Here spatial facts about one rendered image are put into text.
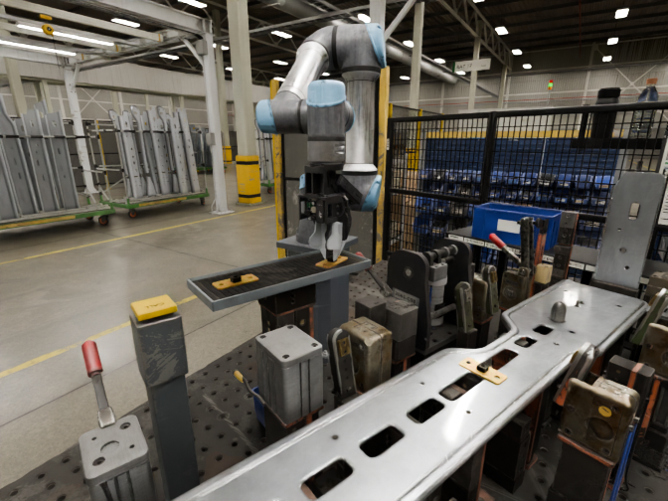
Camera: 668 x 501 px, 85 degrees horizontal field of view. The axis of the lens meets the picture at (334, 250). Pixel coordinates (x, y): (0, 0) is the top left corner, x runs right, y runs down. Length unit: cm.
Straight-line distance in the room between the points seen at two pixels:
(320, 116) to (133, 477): 63
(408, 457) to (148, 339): 44
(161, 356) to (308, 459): 30
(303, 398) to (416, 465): 19
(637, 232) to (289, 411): 111
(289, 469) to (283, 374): 12
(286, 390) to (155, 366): 23
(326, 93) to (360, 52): 44
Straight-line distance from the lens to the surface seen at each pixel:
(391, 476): 57
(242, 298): 67
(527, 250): 118
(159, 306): 68
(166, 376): 72
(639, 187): 137
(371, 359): 70
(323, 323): 126
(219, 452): 105
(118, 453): 57
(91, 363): 66
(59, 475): 115
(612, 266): 142
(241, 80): 869
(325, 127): 74
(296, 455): 59
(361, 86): 116
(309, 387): 63
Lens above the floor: 143
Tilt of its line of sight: 17 degrees down
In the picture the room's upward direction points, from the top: straight up
